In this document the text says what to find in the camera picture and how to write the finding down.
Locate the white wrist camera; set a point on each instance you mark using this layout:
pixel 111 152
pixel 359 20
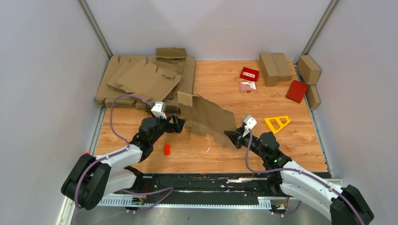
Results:
pixel 248 123
pixel 158 110

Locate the folded cardboard box corner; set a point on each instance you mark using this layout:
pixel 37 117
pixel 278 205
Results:
pixel 308 69

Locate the folded cardboard box left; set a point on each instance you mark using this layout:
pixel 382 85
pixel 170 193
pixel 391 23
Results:
pixel 268 69

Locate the brown cardboard box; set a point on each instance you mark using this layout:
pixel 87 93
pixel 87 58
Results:
pixel 204 117

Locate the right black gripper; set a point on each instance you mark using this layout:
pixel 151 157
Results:
pixel 233 136

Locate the dark red box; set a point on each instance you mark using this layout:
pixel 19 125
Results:
pixel 296 91

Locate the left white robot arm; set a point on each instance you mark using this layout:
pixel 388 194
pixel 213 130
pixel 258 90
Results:
pixel 92 177

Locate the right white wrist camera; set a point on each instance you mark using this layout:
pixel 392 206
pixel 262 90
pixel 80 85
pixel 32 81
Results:
pixel 248 123

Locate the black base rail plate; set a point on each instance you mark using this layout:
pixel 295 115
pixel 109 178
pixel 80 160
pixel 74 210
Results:
pixel 211 188

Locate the folded cardboard box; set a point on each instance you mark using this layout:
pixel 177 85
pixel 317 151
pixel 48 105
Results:
pixel 312 97
pixel 268 69

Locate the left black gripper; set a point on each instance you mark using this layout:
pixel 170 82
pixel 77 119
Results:
pixel 178 123

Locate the pink white picture card box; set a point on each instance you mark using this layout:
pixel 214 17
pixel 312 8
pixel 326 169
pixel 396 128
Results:
pixel 247 87

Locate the folded cardboard box lower right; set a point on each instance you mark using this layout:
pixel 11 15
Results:
pixel 312 97

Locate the yellow plastic triangle frame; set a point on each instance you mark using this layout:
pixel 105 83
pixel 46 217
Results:
pixel 276 124

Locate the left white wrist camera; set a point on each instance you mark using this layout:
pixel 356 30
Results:
pixel 158 110

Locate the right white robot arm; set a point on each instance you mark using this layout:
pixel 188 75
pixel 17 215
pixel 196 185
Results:
pixel 340 205

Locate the stack of flat cardboard blanks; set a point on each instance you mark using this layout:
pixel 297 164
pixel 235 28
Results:
pixel 133 80

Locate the small red block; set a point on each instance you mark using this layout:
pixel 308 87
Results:
pixel 167 149

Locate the red box with white labels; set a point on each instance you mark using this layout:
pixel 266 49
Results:
pixel 249 74

